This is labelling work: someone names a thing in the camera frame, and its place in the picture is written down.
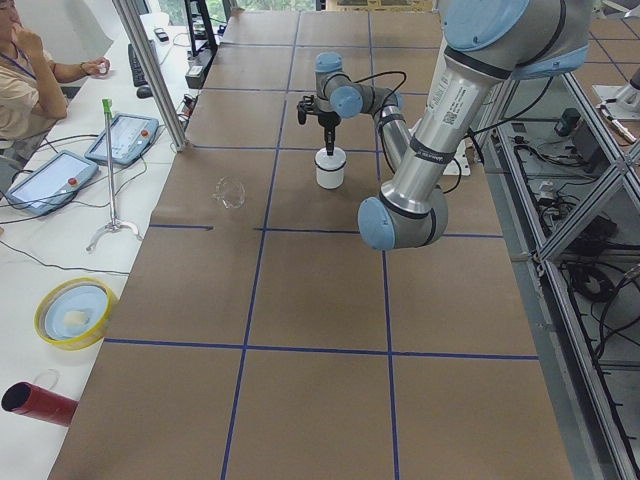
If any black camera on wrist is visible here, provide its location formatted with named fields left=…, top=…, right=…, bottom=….
left=296, top=95, right=318, bottom=125

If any teach pendant tablet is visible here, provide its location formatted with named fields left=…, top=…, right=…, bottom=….
left=5, top=150, right=99, bottom=217
left=110, top=113, right=159, bottom=166

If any black computer mouse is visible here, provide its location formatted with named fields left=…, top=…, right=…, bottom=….
left=136, top=86, right=153, bottom=99

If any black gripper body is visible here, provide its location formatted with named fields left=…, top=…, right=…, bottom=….
left=318, top=111, right=341, bottom=132

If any red cylinder tube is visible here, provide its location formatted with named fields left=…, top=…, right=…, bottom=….
left=1, top=382, right=78, bottom=427

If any brown paper table cover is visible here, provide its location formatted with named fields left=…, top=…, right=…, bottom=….
left=51, top=12, right=572, bottom=479

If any metal stand green top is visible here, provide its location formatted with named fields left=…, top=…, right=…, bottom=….
left=85, top=98, right=143, bottom=253

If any aluminium frame rail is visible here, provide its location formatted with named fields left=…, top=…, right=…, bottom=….
left=477, top=74, right=639, bottom=479

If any clear tape ring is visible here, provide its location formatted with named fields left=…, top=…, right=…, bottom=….
left=32, top=368, right=62, bottom=391

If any white cup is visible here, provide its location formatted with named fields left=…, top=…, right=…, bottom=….
left=314, top=147, right=347, bottom=190

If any aluminium frame post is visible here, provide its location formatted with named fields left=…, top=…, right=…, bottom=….
left=112, top=0, right=187, bottom=152

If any seated person beige shirt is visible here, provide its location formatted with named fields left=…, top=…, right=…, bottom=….
left=1, top=1, right=110, bottom=165

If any yellow bowl with blue plate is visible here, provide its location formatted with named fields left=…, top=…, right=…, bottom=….
left=34, top=277, right=118, bottom=351

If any near teach pendant tablet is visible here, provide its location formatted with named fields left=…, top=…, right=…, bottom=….
left=5, top=150, right=99, bottom=217

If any far teach pendant tablet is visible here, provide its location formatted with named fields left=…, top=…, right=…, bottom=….
left=110, top=113, right=159, bottom=166

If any black keyboard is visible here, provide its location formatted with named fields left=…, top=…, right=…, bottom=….
left=127, top=44, right=147, bottom=87

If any black power adapter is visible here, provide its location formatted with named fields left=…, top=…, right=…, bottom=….
left=554, top=107, right=581, bottom=137

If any clear plastic funnel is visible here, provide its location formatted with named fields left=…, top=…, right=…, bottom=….
left=211, top=176, right=246, bottom=209

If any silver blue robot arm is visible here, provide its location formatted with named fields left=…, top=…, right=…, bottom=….
left=314, top=1, right=592, bottom=251

